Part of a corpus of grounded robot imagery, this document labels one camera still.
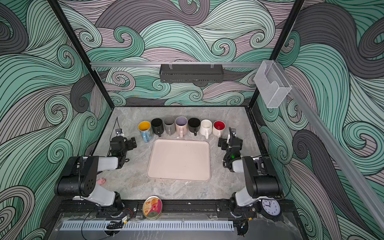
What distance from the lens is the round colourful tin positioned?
0.70 metres

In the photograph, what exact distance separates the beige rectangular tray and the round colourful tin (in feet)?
0.40

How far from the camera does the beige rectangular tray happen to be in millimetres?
857
